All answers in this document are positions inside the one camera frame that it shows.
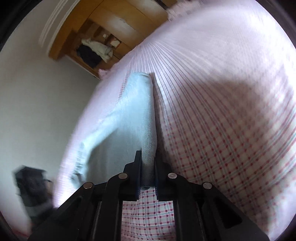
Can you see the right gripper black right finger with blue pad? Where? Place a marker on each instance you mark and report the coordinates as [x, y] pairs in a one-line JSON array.
[[201, 211]]

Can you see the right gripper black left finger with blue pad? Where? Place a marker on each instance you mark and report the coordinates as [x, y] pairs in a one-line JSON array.
[[94, 211]]

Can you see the pink checked bed sheet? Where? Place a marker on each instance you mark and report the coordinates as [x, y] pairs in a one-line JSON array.
[[224, 93]]

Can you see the black hanging garment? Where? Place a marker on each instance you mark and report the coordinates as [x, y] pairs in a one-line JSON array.
[[88, 56]]

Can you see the wooden wardrobe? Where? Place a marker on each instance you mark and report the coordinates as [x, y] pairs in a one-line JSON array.
[[121, 25]]

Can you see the pink crumpled clothes pile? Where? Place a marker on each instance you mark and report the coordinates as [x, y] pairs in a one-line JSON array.
[[183, 8]]

